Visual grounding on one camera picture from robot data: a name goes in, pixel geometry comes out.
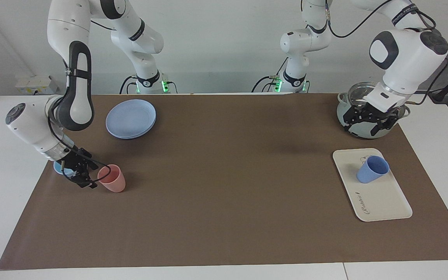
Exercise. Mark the pink plastic cup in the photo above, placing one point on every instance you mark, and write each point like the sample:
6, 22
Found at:
113, 181

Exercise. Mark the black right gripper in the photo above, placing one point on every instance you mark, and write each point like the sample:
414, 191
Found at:
74, 159

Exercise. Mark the cream rabbit print tray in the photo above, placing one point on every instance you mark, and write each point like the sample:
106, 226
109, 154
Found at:
383, 198

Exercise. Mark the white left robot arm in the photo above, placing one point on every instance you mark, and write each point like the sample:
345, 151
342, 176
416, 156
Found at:
406, 54

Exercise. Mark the lavender blue plate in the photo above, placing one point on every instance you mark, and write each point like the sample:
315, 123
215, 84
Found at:
130, 118

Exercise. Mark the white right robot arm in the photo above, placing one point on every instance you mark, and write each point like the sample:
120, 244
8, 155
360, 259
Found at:
72, 58

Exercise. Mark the light blue bowl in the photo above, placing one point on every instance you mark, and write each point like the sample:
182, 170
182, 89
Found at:
58, 168

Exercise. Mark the glass pot lid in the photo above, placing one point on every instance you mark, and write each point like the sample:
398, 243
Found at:
358, 93

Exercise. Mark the blue plastic cup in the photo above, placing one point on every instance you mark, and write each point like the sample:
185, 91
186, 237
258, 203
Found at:
370, 171

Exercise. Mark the white wall power strip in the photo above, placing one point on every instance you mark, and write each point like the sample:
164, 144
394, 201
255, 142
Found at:
35, 84

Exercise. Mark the pale green cooking pot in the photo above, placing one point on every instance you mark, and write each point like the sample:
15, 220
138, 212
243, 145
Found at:
342, 112

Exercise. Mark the brown table mat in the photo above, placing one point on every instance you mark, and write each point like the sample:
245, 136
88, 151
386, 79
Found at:
208, 210

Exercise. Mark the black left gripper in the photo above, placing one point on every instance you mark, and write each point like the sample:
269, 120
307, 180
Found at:
368, 111

